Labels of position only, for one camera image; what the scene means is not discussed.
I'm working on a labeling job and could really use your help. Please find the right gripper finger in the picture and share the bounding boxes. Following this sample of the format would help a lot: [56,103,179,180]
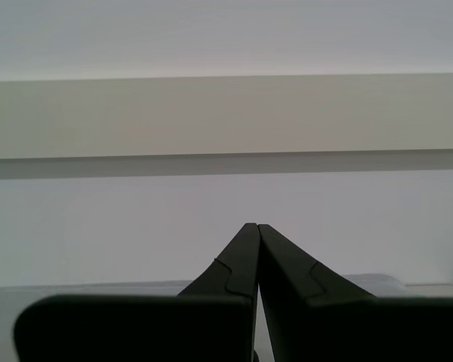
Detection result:
[13,222,260,362]
[257,223,453,362]

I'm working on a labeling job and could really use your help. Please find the beige wall rail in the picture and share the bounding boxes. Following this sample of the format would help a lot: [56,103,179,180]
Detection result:
[0,73,453,161]

